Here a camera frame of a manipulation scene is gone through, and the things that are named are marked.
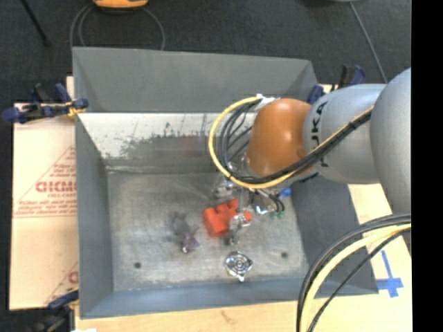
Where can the purple toy figure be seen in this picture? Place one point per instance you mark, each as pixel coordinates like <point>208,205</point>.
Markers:
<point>186,235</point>

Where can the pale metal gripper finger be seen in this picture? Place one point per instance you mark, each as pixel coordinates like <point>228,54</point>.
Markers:
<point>235,232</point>

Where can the grey metal bin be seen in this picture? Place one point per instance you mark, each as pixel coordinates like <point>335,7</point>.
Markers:
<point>149,199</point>

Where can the brown cardboard board red print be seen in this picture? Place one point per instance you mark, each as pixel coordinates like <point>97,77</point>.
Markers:
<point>41,240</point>

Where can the orange toy block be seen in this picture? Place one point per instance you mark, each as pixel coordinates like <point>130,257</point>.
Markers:
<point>218,220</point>

